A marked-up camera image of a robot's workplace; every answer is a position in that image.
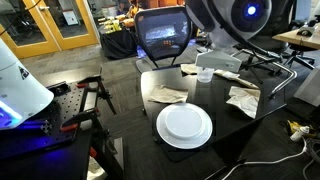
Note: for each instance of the grey Franka gripper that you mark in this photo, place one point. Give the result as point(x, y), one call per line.
point(218, 61)

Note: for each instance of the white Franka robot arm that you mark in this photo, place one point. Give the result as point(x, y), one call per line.
point(20, 90)

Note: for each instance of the clear plastic cup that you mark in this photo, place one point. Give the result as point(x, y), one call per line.
point(205, 76)

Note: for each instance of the long twisted paper napkin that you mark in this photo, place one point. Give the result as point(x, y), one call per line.
point(233, 77)

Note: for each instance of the small brown paper napkin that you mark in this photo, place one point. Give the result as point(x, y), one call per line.
point(189, 68)

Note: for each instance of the crumpled large paper napkin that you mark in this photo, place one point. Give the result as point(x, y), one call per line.
point(246, 100)

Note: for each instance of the crumpled napkin left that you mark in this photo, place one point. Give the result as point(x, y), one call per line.
point(168, 94)

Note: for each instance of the mesh back office chair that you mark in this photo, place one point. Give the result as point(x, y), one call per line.
point(160, 43)

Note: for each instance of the white plastic plate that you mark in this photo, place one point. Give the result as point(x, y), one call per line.
point(184, 126)

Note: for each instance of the black padded office chair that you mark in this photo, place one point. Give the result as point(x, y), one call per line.
point(283, 18)

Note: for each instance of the wooden desk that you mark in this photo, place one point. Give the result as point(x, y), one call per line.
point(300, 39)

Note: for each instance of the black device on desk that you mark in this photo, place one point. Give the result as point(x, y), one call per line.
point(305, 31)

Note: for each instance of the grey cabinet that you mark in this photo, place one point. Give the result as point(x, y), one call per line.
point(310, 88)

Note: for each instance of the black draped table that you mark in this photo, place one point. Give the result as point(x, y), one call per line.
point(116, 45)

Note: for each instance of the white power plug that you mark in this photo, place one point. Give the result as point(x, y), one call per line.
point(298, 133)

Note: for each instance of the yellow items pile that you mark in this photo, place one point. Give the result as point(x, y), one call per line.
point(112, 26)

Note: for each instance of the long black bar clamp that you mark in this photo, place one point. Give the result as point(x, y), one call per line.
point(101, 91)

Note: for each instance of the short black bar clamp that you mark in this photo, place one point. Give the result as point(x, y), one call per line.
point(81, 116)

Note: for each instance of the yellow framed glass door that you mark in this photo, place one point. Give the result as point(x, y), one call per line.
point(71, 39)
point(28, 46)

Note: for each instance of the paper sign on door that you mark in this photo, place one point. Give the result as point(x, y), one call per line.
point(70, 17)

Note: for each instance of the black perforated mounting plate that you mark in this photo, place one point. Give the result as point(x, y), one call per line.
point(66, 106)

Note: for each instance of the black robot stand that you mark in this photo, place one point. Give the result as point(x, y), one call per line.
point(60, 165)

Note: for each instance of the chrome tube frame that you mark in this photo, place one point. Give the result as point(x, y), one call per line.
point(286, 71)

